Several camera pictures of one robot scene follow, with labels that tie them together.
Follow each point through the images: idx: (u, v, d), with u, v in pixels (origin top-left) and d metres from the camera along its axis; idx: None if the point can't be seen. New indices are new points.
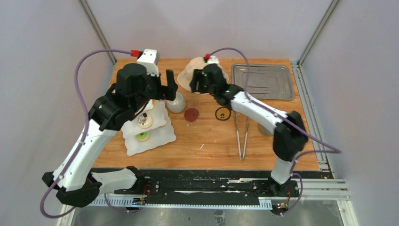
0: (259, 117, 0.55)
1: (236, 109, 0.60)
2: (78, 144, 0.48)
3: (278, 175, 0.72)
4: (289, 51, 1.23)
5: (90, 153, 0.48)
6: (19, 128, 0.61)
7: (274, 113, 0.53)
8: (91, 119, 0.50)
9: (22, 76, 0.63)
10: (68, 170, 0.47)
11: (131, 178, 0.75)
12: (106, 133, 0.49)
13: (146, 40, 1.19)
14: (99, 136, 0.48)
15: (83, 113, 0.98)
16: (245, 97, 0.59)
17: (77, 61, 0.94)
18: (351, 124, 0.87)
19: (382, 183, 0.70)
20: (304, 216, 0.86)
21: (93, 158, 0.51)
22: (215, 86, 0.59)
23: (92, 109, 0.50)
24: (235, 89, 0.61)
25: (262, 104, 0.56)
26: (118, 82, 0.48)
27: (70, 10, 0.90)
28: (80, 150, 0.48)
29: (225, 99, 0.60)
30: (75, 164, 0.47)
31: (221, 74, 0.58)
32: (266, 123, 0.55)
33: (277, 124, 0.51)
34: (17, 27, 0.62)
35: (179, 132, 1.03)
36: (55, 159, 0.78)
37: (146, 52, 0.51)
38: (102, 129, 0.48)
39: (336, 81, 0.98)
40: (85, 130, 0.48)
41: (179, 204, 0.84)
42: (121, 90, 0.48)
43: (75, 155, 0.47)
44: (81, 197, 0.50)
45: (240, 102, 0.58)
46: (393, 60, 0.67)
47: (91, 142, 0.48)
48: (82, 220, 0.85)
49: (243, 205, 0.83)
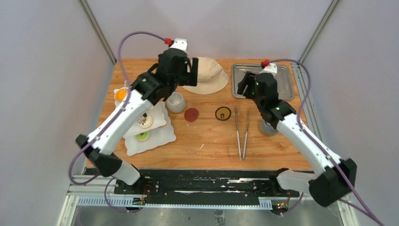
0: (308, 151, 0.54)
1: (280, 130, 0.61)
2: (119, 110, 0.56)
3: (287, 183, 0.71)
4: (289, 51, 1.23)
5: (127, 119, 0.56)
6: (19, 129, 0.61)
7: (326, 154, 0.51)
8: (133, 89, 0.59)
9: (21, 75, 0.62)
10: (106, 132, 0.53)
11: (137, 173, 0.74)
12: (144, 105, 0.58)
13: (146, 40, 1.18)
14: (139, 105, 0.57)
15: (83, 113, 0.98)
16: (298, 123, 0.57)
17: (77, 61, 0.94)
18: (351, 125, 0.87)
19: (383, 183, 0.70)
20: (304, 216, 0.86)
21: (125, 128, 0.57)
22: (265, 98, 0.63)
23: (136, 82, 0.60)
24: (286, 109, 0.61)
25: (316, 140, 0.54)
26: (162, 61, 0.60)
27: (70, 10, 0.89)
28: (119, 116, 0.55)
29: (271, 115, 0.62)
30: (114, 126, 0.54)
31: (274, 87, 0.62)
32: (312, 160, 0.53)
33: (326, 167, 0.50)
34: (16, 27, 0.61)
35: (179, 132, 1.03)
36: (55, 160, 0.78)
37: (178, 41, 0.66)
38: (143, 100, 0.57)
39: (336, 81, 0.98)
40: (128, 98, 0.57)
41: (179, 205, 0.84)
42: (163, 69, 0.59)
43: (115, 118, 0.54)
44: (106, 165, 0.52)
45: (289, 127, 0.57)
46: (393, 61, 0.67)
47: (131, 109, 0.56)
48: (82, 220, 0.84)
49: (243, 205, 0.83)
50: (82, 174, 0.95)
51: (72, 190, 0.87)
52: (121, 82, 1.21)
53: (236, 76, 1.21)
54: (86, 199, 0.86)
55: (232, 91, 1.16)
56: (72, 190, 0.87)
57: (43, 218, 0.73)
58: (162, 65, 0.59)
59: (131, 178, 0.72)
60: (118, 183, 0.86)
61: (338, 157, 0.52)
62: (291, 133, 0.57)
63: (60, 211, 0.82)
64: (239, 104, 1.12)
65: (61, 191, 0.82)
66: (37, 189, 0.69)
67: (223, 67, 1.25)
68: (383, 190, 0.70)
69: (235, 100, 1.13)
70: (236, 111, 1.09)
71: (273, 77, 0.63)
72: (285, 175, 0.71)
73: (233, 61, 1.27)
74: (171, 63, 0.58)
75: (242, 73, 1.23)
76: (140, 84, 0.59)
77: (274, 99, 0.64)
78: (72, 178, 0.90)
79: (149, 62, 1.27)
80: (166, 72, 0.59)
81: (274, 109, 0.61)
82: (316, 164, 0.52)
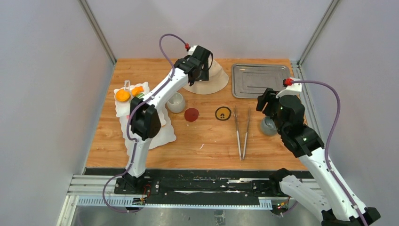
0: (332, 195, 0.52)
1: (304, 162, 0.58)
2: (166, 79, 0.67)
3: (291, 195, 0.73)
4: (289, 51, 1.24)
5: (173, 87, 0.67)
6: (18, 128, 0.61)
7: (353, 203, 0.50)
8: (176, 68, 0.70)
9: (21, 75, 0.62)
10: (158, 94, 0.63)
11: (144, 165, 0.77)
12: (185, 79, 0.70)
13: (146, 40, 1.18)
14: (182, 77, 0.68)
15: (83, 113, 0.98)
16: (326, 161, 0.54)
17: (77, 61, 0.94)
18: (351, 125, 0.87)
19: (382, 182, 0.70)
20: (304, 216, 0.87)
21: (169, 96, 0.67)
22: (289, 125, 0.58)
23: (177, 63, 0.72)
24: (313, 140, 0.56)
25: (343, 184, 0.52)
26: (196, 52, 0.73)
27: (70, 10, 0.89)
28: (168, 84, 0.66)
29: (296, 143, 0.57)
30: (164, 91, 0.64)
31: (301, 114, 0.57)
32: (334, 204, 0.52)
33: (351, 218, 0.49)
34: (16, 26, 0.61)
35: (179, 132, 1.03)
36: (55, 160, 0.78)
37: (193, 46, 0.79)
38: (185, 73, 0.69)
39: (336, 81, 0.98)
40: (173, 72, 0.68)
41: (179, 204, 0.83)
42: (196, 57, 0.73)
43: (165, 85, 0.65)
44: (154, 124, 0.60)
45: (316, 165, 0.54)
46: (392, 61, 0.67)
47: (177, 79, 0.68)
48: (82, 220, 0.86)
49: (243, 205, 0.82)
50: (82, 174, 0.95)
51: (71, 190, 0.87)
52: (121, 82, 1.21)
53: (236, 76, 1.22)
54: (86, 199, 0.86)
55: (232, 91, 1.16)
56: (71, 190, 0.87)
57: (44, 218, 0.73)
58: (195, 54, 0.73)
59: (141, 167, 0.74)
60: (117, 183, 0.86)
61: (364, 205, 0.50)
62: (317, 171, 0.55)
63: (59, 211, 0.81)
64: (239, 104, 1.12)
65: (61, 191, 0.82)
66: (37, 189, 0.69)
67: (223, 67, 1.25)
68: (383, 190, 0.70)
69: (236, 100, 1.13)
70: (236, 111, 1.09)
71: (299, 102, 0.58)
72: (294, 190, 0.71)
73: (233, 61, 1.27)
74: (205, 54, 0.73)
75: (242, 73, 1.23)
76: (181, 64, 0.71)
77: (299, 125, 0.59)
78: (72, 178, 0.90)
79: (149, 62, 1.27)
80: (200, 59, 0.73)
81: (299, 139, 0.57)
82: (339, 210, 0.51)
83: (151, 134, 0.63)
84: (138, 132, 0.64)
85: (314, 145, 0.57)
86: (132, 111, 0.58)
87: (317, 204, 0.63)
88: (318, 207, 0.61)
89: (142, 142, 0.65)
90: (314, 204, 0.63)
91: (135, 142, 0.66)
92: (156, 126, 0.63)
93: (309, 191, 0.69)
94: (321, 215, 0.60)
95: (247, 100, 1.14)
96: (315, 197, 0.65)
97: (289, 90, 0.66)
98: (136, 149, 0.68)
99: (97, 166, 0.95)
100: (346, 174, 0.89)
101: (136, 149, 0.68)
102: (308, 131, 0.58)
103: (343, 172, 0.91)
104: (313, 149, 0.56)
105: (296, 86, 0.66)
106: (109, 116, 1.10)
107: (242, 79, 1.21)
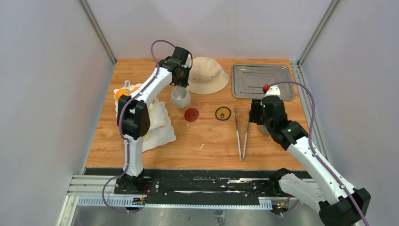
0: (320, 179, 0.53)
1: (291, 151, 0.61)
2: (152, 77, 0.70)
3: (291, 192, 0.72)
4: (290, 51, 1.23)
5: (159, 84, 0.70)
6: (18, 129, 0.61)
7: (340, 183, 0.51)
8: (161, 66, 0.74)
9: (21, 76, 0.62)
10: (145, 90, 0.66)
11: (142, 164, 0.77)
12: (169, 76, 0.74)
13: (145, 40, 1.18)
14: (167, 74, 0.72)
15: (82, 114, 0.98)
16: (310, 147, 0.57)
17: (77, 60, 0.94)
18: (351, 124, 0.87)
19: (383, 183, 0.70)
20: (305, 215, 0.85)
21: (157, 92, 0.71)
22: (273, 119, 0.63)
23: (160, 62, 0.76)
24: (298, 131, 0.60)
25: (330, 168, 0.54)
26: (175, 52, 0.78)
27: (70, 10, 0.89)
28: (155, 80, 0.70)
29: (282, 135, 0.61)
30: (151, 87, 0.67)
31: (282, 108, 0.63)
32: (324, 189, 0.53)
33: (340, 198, 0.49)
34: (17, 27, 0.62)
35: (179, 132, 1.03)
36: (56, 159, 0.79)
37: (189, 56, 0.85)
38: (168, 71, 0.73)
39: (336, 81, 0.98)
40: (157, 70, 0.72)
41: (179, 205, 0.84)
42: (177, 57, 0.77)
43: (152, 82, 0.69)
44: (145, 120, 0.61)
45: (301, 151, 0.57)
46: (393, 61, 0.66)
47: (162, 77, 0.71)
48: (82, 220, 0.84)
49: (243, 205, 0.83)
50: (82, 174, 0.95)
51: (71, 190, 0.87)
52: (121, 82, 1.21)
53: (236, 76, 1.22)
54: (86, 199, 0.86)
55: (231, 91, 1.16)
56: (71, 190, 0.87)
57: (44, 218, 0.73)
58: (176, 54, 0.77)
59: (139, 165, 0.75)
60: (117, 183, 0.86)
61: (352, 187, 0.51)
62: (303, 157, 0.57)
63: (59, 211, 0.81)
64: (239, 104, 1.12)
65: (61, 191, 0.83)
66: (37, 189, 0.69)
67: (223, 67, 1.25)
68: (383, 190, 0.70)
69: (235, 100, 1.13)
70: (236, 111, 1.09)
71: (279, 99, 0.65)
72: (291, 184, 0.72)
73: (233, 61, 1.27)
74: (185, 53, 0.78)
75: (242, 73, 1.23)
76: (163, 63, 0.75)
77: (283, 119, 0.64)
78: (72, 178, 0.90)
79: (149, 62, 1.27)
80: (180, 59, 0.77)
81: (285, 131, 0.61)
82: (329, 192, 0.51)
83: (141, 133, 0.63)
84: (129, 133, 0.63)
85: (299, 135, 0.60)
86: (123, 109, 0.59)
87: (315, 196, 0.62)
88: (315, 199, 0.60)
89: (135, 141, 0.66)
90: (311, 197, 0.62)
91: (128, 143, 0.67)
92: (147, 123, 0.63)
93: (308, 186, 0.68)
94: (318, 205, 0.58)
95: (248, 100, 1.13)
96: (313, 190, 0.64)
97: (270, 93, 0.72)
98: (130, 149, 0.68)
99: (97, 166, 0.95)
100: (347, 174, 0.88)
101: (130, 149, 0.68)
102: (292, 124, 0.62)
103: (344, 172, 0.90)
104: (298, 138, 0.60)
105: (274, 90, 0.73)
106: (109, 116, 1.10)
107: (242, 79, 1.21)
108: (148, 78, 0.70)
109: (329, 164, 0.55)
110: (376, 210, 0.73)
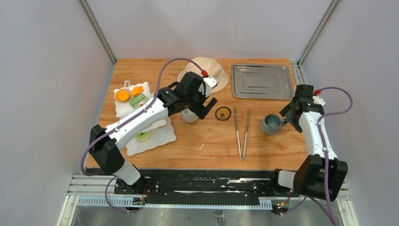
0: (310, 140, 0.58)
1: (300, 122, 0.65)
2: (141, 110, 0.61)
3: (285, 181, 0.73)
4: (290, 51, 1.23)
5: (146, 120, 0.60)
6: (18, 128, 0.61)
7: (325, 147, 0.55)
8: (157, 98, 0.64)
9: (20, 76, 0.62)
10: (125, 126, 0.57)
11: (137, 173, 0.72)
12: (163, 112, 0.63)
13: (145, 39, 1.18)
14: (159, 112, 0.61)
15: (82, 114, 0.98)
16: (318, 120, 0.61)
17: (76, 60, 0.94)
18: (351, 125, 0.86)
19: (382, 183, 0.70)
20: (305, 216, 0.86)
21: (142, 128, 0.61)
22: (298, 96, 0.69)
23: (160, 92, 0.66)
24: (317, 109, 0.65)
25: (325, 136, 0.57)
26: (182, 81, 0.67)
27: (70, 10, 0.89)
28: (142, 114, 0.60)
29: (299, 107, 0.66)
30: (132, 124, 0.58)
31: (310, 90, 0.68)
32: (309, 147, 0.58)
33: (317, 155, 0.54)
34: (17, 27, 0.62)
35: (179, 132, 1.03)
36: (56, 159, 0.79)
37: (210, 79, 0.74)
38: (164, 107, 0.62)
39: (336, 81, 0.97)
40: (151, 103, 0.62)
41: (179, 204, 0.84)
42: (182, 87, 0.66)
43: (137, 117, 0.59)
44: (114, 159, 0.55)
45: (308, 118, 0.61)
46: (393, 61, 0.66)
47: (152, 113, 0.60)
48: (82, 220, 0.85)
49: (242, 205, 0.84)
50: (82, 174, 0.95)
51: (72, 190, 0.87)
52: (121, 82, 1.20)
53: (236, 76, 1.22)
54: (86, 199, 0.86)
55: (232, 91, 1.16)
56: (71, 190, 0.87)
57: (44, 217, 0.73)
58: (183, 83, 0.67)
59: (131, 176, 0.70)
60: (117, 183, 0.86)
61: (334, 156, 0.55)
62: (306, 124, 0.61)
63: (59, 211, 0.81)
64: (239, 104, 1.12)
65: (61, 190, 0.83)
66: (37, 189, 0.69)
67: (223, 67, 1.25)
68: (382, 190, 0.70)
69: (235, 100, 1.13)
70: (236, 111, 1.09)
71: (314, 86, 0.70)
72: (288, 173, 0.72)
73: (233, 61, 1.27)
74: (193, 83, 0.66)
75: (242, 73, 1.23)
76: (162, 95, 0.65)
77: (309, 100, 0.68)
78: (72, 178, 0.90)
79: (148, 62, 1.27)
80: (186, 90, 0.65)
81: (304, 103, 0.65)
82: (311, 151, 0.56)
83: (111, 170, 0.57)
84: None
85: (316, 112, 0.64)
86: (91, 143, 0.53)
87: None
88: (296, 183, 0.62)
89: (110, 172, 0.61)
90: None
91: None
92: (118, 161, 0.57)
93: None
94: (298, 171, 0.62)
95: (248, 100, 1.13)
96: None
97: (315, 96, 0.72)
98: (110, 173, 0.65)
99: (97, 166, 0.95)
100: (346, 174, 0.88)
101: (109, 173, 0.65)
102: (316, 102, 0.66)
103: None
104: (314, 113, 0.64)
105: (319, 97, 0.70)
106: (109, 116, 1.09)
107: (242, 78, 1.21)
108: (137, 110, 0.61)
109: (327, 136, 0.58)
110: (375, 211, 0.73)
